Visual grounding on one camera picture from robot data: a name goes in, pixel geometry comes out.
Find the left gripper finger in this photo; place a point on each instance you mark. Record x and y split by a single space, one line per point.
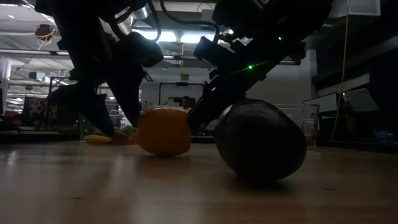
87 102
127 96

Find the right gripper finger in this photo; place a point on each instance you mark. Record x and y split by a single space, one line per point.
217 96

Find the yellow corn cob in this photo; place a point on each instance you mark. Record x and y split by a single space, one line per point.
98 139

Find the small red radish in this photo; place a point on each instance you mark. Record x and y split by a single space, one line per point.
119 137

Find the yellow bell pepper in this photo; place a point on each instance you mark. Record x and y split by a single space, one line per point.
164 130

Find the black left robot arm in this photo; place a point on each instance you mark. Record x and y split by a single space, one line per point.
77 31

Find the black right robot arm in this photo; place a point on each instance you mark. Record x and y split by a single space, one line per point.
280 15

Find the person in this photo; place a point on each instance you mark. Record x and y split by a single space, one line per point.
185 102

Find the patterned fabric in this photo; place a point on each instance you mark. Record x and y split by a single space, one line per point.
40 107

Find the yellow and black reel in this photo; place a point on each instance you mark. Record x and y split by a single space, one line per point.
45 31

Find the bright ceiling light panel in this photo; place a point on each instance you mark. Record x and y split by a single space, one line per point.
192 38
169 36

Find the light grey desk panel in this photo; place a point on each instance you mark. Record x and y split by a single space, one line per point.
360 99
321 102

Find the white ceiling box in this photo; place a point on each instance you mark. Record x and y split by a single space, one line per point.
354 7

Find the blue object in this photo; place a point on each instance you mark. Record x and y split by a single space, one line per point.
384 136

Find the black door frame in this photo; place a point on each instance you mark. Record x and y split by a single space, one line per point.
182 84

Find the small wall sign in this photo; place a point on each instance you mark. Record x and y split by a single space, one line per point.
184 77

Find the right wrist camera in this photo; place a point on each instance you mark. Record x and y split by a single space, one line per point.
210 51

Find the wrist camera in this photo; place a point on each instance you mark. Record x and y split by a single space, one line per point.
210 51
140 49

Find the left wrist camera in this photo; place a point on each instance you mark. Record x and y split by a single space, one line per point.
140 49

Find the silver ventilation duct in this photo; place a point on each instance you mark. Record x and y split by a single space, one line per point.
143 13

